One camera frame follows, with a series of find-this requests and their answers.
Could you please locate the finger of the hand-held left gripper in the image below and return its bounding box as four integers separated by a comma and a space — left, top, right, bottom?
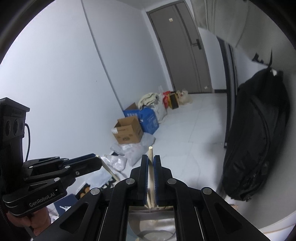
25, 162, 102, 186
22, 153, 102, 172

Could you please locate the dark blue box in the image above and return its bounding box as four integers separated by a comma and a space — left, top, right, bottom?
53, 193, 77, 217

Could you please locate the heap of white plastic wrap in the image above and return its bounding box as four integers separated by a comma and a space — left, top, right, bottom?
103, 133, 156, 172

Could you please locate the blue cardboard box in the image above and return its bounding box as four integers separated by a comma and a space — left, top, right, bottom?
123, 103, 160, 135

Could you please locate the cream cloth bag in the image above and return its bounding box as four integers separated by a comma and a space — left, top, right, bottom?
138, 92, 163, 110

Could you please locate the black cable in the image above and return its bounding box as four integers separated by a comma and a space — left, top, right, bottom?
23, 123, 31, 162

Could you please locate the brown cardboard box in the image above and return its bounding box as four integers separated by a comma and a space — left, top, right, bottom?
113, 115, 144, 145

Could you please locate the wooden chopstick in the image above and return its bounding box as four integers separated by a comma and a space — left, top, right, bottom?
97, 154, 121, 183
147, 146, 155, 209

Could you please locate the black hanging bag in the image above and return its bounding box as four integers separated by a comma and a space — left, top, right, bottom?
221, 68, 291, 202

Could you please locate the dark brown box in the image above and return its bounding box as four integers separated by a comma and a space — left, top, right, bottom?
169, 92, 180, 110

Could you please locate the grey door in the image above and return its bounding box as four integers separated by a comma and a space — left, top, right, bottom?
147, 1, 212, 93

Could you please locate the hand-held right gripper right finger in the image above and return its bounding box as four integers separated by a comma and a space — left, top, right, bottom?
153, 155, 271, 241

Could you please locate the person's left hand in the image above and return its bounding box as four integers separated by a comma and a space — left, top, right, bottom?
7, 204, 51, 236

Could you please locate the beige plastic bag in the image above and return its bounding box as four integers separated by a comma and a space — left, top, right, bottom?
177, 89, 193, 105

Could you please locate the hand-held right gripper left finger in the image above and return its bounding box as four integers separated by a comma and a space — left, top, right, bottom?
33, 154, 149, 241

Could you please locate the red bag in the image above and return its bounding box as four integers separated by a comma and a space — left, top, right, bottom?
163, 91, 172, 108

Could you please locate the grey utensil holder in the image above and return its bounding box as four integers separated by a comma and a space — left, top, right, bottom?
128, 206, 175, 241

